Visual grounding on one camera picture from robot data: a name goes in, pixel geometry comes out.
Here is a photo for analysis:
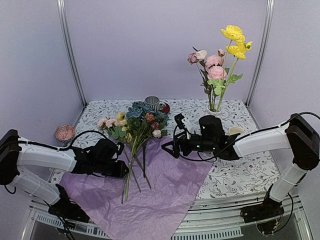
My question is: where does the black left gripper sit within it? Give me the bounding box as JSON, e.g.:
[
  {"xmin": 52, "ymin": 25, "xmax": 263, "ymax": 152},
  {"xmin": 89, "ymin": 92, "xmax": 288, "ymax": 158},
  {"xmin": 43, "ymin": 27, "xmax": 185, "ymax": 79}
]
[{"xmin": 94, "ymin": 160, "xmax": 130, "ymax": 178}]

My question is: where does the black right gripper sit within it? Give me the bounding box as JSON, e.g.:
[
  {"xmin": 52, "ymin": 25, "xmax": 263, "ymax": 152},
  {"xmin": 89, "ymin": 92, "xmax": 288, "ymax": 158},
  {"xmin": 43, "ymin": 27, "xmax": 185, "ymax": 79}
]
[{"xmin": 161, "ymin": 130, "xmax": 217, "ymax": 159}]

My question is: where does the purple wrapping paper sheet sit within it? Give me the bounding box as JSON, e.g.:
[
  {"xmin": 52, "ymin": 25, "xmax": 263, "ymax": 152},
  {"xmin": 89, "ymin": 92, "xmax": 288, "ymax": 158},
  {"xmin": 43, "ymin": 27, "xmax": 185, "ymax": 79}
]
[{"xmin": 60, "ymin": 137, "xmax": 212, "ymax": 240}]

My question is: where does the pink paper flower bouquet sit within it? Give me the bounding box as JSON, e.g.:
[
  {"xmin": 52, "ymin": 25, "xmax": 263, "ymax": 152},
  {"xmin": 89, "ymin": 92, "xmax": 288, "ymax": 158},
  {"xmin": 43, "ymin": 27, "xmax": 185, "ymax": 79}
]
[{"xmin": 98, "ymin": 101, "xmax": 169, "ymax": 201}]

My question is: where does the white ribbed vase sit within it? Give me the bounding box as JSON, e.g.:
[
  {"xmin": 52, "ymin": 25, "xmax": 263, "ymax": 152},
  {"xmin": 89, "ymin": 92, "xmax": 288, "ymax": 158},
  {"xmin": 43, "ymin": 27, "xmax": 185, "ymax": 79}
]
[{"xmin": 206, "ymin": 104, "xmax": 222, "ymax": 117}]

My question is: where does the yellow flower stem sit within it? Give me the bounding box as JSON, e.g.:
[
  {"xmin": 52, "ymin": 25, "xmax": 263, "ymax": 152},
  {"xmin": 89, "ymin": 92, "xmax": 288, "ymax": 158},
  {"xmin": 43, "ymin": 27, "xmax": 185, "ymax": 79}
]
[{"xmin": 215, "ymin": 25, "xmax": 252, "ymax": 107}]

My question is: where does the pink peony flower stem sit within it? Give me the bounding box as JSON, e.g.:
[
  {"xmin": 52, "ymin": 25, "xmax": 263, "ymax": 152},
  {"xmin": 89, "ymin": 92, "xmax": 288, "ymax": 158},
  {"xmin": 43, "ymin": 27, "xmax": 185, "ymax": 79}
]
[{"xmin": 204, "ymin": 48, "xmax": 228, "ymax": 112}]

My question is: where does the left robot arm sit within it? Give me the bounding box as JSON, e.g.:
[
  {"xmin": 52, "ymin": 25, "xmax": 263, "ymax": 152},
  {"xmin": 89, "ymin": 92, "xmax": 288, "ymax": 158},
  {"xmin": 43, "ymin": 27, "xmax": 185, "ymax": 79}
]
[{"xmin": 0, "ymin": 129, "xmax": 129, "ymax": 223}]

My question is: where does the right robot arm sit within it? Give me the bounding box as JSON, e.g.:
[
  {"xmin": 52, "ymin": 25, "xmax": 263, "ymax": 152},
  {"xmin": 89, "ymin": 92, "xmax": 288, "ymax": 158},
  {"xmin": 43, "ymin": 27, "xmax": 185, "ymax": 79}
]
[{"xmin": 161, "ymin": 111, "xmax": 320, "ymax": 223}]

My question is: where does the floral tablecloth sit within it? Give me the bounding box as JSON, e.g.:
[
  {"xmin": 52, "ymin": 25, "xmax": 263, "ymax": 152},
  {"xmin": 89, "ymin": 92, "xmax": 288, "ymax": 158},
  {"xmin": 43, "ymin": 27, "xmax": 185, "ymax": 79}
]
[{"xmin": 74, "ymin": 99, "xmax": 279, "ymax": 199}]

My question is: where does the red patterned saucer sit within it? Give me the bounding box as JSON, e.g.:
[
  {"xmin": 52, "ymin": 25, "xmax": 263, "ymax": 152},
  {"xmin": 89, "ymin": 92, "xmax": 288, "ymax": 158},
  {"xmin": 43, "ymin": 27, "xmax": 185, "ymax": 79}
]
[{"xmin": 160, "ymin": 102, "xmax": 170, "ymax": 114}]

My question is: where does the striped ceramic cup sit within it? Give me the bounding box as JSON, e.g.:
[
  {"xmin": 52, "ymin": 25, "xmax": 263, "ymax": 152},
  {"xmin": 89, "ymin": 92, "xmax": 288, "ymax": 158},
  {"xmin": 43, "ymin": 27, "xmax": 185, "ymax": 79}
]
[{"xmin": 144, "ymin": 96, "xmax": 161, "ymax": 111}]

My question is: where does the cream ceramic mug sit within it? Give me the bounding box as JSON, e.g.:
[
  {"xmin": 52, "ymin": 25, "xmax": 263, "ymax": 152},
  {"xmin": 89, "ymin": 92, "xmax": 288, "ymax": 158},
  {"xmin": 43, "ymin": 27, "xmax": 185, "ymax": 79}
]
[{"xmin": 228, "ymin": 126, "xmax": 245, "ymax": 136}]

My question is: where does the pink patterned bowl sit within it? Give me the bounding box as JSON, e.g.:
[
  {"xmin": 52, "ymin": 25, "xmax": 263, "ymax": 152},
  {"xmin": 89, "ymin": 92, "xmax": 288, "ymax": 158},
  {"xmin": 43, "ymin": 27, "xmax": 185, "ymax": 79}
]
[{"xmin": 54, "ymin": 125, "xmax": 75, "ymax": 143}]

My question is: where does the aluminium front rail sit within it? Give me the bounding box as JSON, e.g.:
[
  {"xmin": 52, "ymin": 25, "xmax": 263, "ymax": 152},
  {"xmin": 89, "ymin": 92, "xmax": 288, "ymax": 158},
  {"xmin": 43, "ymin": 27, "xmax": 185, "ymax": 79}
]
[{"xmin": 21, "ymin": 193, "xmax": 314, "ymax": 240}]

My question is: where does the right metal frame post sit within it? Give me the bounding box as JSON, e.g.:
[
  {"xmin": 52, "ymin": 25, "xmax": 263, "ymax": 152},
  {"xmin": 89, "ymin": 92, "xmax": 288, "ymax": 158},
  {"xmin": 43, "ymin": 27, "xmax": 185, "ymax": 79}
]
[{"xmin": 245, "ymin": 0, "xmax": 275, "ymax": 109}]

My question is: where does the metal frame post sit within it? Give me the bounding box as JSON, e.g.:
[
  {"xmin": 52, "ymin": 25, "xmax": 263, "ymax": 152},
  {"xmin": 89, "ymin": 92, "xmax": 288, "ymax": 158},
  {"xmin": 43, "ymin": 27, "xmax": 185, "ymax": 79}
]
[
  {"xmin": 245, "ymin": 0, "xmax": 275, "ymax": 109},
  {"xmin": 56, "ymin": 0, "xmax": 88, "ymax": 108}
]

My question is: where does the left metal frame post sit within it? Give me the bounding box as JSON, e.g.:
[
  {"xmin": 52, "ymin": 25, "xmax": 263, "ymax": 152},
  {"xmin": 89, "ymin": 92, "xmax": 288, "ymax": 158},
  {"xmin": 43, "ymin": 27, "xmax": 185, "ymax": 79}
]
[{"xmin": 56, "ymin": 0, "xmax": 88, "ymax": 108}]

